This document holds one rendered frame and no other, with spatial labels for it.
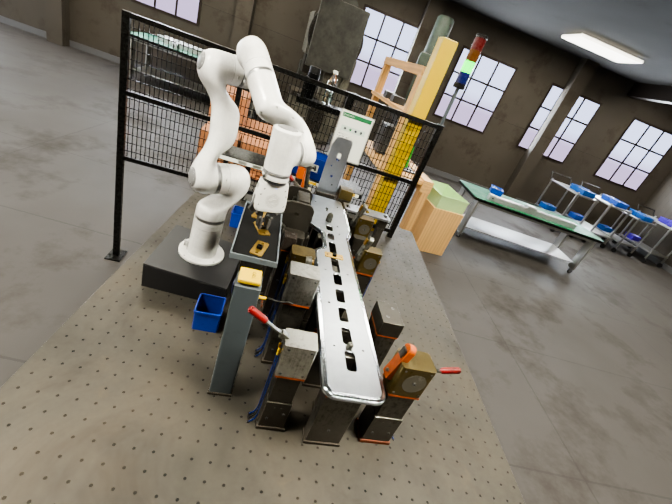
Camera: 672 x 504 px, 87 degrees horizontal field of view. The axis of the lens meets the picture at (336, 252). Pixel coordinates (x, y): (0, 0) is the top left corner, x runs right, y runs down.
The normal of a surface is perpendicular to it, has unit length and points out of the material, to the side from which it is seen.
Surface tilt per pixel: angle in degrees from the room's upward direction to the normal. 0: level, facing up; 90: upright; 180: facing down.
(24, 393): 0
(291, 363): 90
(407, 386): 90
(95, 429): 0
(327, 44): 90
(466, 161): 90
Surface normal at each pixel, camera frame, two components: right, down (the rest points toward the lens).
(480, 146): 0.00, 0.49
